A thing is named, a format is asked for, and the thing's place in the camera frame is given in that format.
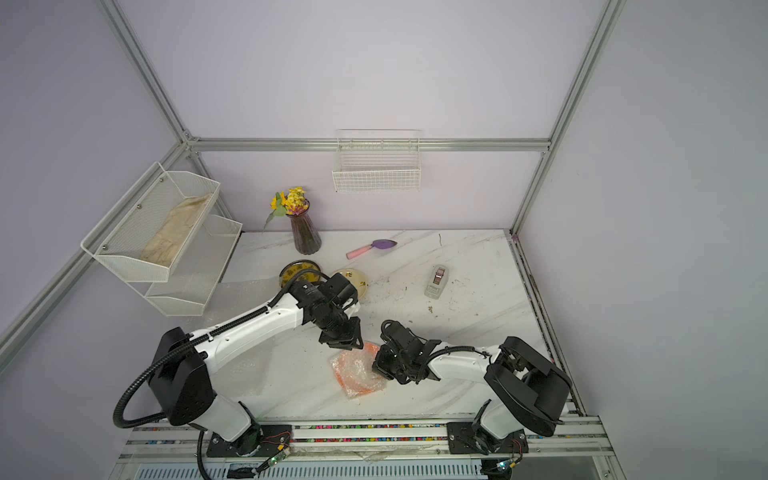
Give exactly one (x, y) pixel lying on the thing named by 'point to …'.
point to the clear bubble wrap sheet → (354, 371)
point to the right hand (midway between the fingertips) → (367, 374)
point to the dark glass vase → (306, 237)
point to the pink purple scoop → (381, 244)
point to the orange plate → (354, 372)
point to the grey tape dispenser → (438, 279)
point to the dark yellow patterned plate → (297, 266)
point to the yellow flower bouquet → (294, 202)
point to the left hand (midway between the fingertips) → (355, 352)
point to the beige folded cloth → (164, 244)
